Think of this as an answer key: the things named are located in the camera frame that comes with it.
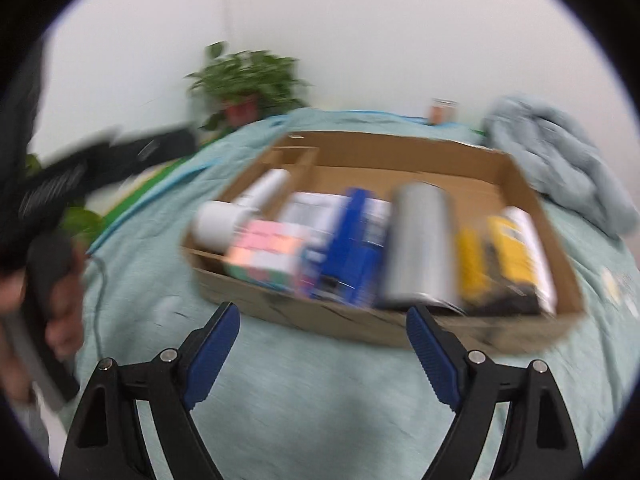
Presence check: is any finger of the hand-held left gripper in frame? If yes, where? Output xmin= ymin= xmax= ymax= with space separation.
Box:
xmin=90 ymin=127 xmax=198 ymax=181

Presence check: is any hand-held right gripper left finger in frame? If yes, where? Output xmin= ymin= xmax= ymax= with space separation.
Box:
xmin=59 ymin=301 xmax=241 ymax=480

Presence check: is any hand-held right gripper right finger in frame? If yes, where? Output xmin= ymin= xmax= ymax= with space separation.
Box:
xmin=406 ymin=305 xmax=585 ymax=480

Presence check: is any white bottle with leaf print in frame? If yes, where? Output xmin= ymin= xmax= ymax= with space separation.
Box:
xmin=192 ymin=167 xmax=293 ymax=253

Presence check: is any silver metal tin canister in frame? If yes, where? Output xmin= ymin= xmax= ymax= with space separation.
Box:
xmin=375 ymin=181 xmax=466 ymax=317

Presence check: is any pastel colour puzzle cube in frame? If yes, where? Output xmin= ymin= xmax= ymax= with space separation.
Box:
xmin=222 ymin=220 xmax=313 ymax=291

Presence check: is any yellow jar with black lid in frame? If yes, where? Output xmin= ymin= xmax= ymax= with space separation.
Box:
xmin=457 ymin=205 xmax=558 ymax=317

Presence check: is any blue toy skateboard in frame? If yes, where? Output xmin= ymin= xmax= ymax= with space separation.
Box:
xmin=317 ymin=187 xmax=388 ymax=306

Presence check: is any brown cardboard box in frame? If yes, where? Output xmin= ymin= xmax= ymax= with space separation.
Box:
xmin=181 ymin=131 xmax=586 ymax=352

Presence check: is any person's left hand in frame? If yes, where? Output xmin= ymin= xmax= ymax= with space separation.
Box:
xmin=0 ymin=247 xmax=88 ymax=401

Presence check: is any green mat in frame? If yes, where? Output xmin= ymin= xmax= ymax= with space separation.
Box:
xmin=97 ymin=157 xmax=188 ymax=228

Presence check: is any large leafy green plant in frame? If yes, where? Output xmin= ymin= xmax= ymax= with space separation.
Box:
xmin=25 ymin=152 xmax=106 ymax=248

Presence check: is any teal quilted blanket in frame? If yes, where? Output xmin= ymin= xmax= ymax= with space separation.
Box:
xmin=30 ymin=107 xmax=640 ymax=480

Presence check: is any potted plant in red pot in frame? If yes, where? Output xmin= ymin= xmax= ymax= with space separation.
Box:
xmin=184 ymin=41 xmax=313 ymax=133

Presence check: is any light blue down jacket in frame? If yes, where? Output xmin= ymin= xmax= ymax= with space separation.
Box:
xmin=482 ymin=94 xmax=638 ymax=241

